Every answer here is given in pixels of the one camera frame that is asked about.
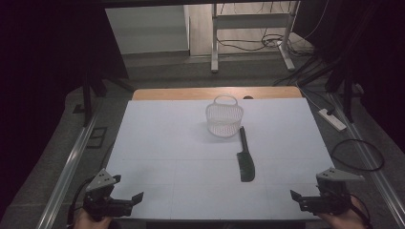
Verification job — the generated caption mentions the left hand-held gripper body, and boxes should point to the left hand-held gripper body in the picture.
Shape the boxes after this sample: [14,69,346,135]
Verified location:
[82,168,134,222]

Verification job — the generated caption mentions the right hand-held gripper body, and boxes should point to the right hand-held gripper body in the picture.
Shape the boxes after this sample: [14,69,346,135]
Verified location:
[300,167,366,216]

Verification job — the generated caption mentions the white plastic basket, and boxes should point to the white plastic basket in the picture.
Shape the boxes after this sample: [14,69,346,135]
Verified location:
[204,94,245,138]

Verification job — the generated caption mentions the person's right hand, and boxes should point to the person's right hand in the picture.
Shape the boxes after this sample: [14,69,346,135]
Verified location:
[315,194,368,229]

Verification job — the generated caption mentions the person's left hand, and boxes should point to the person's left hand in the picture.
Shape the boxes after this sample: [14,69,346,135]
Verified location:
[74,208,113,229]

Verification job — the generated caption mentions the white table mat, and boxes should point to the white table mat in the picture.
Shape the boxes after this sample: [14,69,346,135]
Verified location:
[104,97,335,221]

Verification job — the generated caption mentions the white power strip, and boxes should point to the white power strip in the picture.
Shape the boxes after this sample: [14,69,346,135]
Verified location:
[318,108,348,133]

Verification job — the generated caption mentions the black tripod stand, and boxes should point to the black tripod stand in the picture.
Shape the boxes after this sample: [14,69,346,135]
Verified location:
[297,47,364,124]
[72,60,137,128]

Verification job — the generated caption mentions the grey board panel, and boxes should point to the grey board panel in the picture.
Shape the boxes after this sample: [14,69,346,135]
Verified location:
[104,5,191,55]

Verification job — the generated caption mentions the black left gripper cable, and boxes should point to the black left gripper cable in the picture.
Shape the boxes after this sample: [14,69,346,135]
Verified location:
[66,177,94,227]

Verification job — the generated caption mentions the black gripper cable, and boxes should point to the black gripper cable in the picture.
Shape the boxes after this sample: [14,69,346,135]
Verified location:
[349,194,373,229]
[66,177,94,227]

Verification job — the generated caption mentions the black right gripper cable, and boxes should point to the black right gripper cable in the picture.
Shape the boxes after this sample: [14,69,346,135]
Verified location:
[349,194,373,229]

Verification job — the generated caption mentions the aluminium floor rail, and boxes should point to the aluminium floor rail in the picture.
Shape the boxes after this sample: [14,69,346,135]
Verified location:
[35,114,99,229]
[328,93,405,229]

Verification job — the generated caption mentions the black floor frame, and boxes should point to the black floor frame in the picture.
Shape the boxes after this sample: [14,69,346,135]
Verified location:
[85,126,109,150]

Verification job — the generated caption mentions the black looped floor cable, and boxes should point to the black looped floor cable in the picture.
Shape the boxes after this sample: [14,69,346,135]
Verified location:
[330,138,386,173]

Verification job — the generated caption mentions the tangled black floor cables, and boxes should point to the tangled black floor cables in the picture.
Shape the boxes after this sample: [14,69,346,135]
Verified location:
[216,2,314,58]

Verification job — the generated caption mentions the white metal stand frame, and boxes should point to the white metal stand frame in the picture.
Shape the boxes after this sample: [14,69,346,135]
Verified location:
[209,0,302,74]

